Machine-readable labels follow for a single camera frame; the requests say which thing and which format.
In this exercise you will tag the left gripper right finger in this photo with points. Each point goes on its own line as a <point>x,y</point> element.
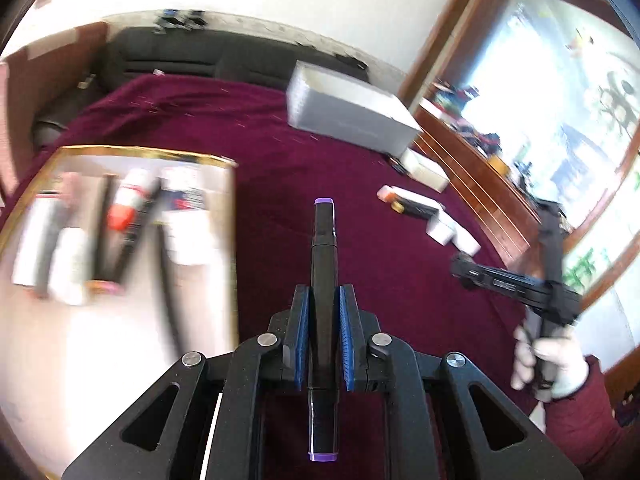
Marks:
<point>442,417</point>

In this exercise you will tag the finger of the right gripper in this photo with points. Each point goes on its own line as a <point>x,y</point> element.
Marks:
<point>532,292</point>

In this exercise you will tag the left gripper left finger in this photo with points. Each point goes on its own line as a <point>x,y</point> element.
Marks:
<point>203,419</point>

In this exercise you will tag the black marker purple cap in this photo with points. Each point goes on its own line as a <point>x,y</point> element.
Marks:
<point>324,335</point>

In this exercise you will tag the black marker pink cap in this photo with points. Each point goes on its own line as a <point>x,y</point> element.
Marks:
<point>133,236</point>

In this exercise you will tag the gold rimmed cardboard tray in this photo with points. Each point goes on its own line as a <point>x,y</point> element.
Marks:
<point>68,372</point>

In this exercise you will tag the long white tube box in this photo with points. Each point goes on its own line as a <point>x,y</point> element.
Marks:
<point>409,203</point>

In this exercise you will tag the white bottle orange cap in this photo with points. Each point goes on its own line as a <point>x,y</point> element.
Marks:
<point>133,189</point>

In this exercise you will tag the square white medicine box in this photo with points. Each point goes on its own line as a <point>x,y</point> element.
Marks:
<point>442,228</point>

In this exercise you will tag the black marker orange cap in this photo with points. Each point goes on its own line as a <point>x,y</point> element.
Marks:
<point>167,292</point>

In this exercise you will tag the white pill bottle small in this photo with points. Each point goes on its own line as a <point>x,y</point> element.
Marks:
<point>69,270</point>

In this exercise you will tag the white green medicine box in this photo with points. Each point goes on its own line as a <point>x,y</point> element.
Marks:
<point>186,216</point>

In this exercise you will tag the grey red medicine box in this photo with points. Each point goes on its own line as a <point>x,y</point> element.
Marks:
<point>46,218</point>

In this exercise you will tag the maroon sleeve forearm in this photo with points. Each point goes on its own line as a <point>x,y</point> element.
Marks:
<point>580,421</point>

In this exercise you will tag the right hand white glove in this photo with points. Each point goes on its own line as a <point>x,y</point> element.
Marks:
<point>561,351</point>

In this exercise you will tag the brick pattern wooden counter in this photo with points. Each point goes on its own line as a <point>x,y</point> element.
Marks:
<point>527,100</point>

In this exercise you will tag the large white pill bottle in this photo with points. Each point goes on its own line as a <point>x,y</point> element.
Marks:
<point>465,241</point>

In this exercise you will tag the maroon velvet table cloth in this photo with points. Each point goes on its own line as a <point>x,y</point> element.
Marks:
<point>398,272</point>

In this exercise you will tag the cream cardboard box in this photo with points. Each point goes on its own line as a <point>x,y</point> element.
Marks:
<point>424,170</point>

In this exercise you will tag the large grey cardboard box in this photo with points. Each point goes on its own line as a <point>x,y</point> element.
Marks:
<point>344,108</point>

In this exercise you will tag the black leather sofa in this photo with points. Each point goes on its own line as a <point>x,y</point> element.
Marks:
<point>137,51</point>

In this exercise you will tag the maroon armchair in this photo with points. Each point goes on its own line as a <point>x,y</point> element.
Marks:
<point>31,78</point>

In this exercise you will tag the clamp devices on sofa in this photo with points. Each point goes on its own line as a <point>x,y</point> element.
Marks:
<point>170,19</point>

